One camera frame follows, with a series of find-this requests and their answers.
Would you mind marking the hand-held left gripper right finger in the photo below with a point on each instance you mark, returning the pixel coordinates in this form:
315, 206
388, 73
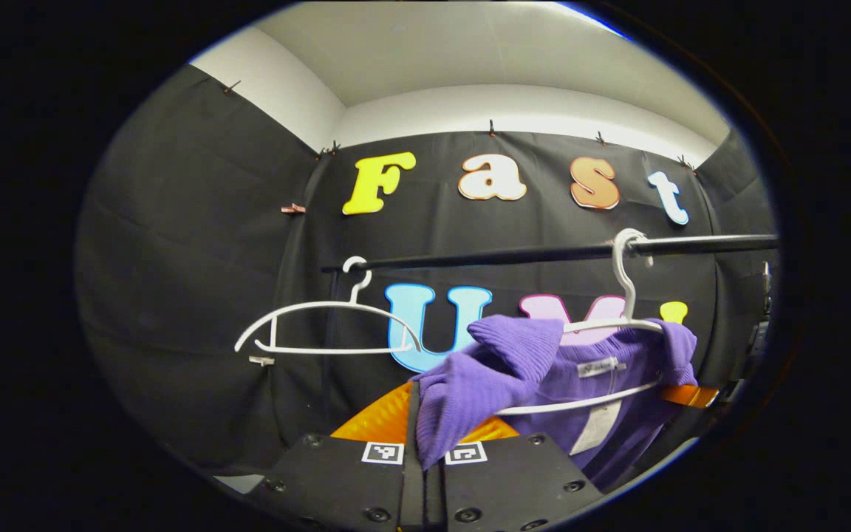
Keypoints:
514, 480

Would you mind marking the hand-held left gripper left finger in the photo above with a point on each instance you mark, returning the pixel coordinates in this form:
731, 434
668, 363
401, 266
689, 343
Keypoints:
412, 495

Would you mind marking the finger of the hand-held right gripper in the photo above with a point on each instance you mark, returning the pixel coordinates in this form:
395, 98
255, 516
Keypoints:
691, 397

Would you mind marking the purple jacket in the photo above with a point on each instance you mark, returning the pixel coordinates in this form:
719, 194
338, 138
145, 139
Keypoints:
484, 369

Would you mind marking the white clothes hanger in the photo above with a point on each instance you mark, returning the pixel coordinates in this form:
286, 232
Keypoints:
322, 305
625, 288

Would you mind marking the black clothes rack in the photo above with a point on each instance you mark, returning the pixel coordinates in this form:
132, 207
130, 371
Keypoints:
514, 256

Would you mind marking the white cloth clip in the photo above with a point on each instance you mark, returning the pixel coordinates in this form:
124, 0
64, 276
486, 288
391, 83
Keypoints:
261, 360

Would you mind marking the pink cloth clip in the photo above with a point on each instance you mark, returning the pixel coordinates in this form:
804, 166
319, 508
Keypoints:
293, 209

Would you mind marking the black backdrop cloth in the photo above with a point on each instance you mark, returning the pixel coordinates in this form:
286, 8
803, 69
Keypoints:
196, 258

